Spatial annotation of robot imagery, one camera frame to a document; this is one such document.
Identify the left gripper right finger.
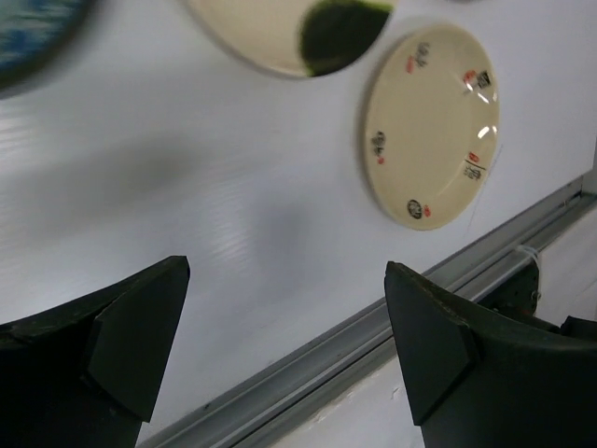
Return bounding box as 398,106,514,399
384,262,596,447

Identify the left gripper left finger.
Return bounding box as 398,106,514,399
1,256,190,447

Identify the cream plate with small motifs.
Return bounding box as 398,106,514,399
362,23,500,231

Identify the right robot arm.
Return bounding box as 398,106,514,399
478,260,596,342

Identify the blue patterned plate near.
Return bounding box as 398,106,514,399
1,0,97,91

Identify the cream plate with flower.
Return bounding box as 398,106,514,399
183,0,397,77

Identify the aluminium rail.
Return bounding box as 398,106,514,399
143,172,596,447

